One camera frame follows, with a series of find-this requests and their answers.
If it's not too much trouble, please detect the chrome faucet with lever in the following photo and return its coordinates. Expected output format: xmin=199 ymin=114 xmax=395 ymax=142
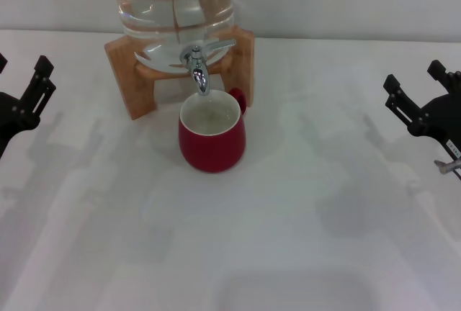
xmin=179 ymin=38 xmax=237 ymax=96

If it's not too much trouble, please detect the clear glass water dispenser jar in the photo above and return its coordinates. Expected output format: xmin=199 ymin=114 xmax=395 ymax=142
xmin=107 ymin=0 xmax=237 ymax=74

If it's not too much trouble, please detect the red ceramic cup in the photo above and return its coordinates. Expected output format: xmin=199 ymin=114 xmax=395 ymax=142
xmin=177 ymin=87 xmax=249 ymax=174

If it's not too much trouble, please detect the wooden dispenser stand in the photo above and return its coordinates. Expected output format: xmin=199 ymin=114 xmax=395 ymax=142
xmin=104 ymin=24 xmax=255 ymax=122

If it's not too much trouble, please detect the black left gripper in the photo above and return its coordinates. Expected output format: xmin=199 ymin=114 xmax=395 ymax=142
xmin=0 ymin=53 xmax=57 ymax=159

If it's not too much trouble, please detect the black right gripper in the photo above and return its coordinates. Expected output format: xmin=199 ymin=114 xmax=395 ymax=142
xmin=383 ymin=60 xmax=461 ymax=163

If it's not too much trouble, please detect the right gripper cable with plug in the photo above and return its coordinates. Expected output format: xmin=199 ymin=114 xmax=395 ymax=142
xmin=434 ymin=158 xmax=461 ymax=181

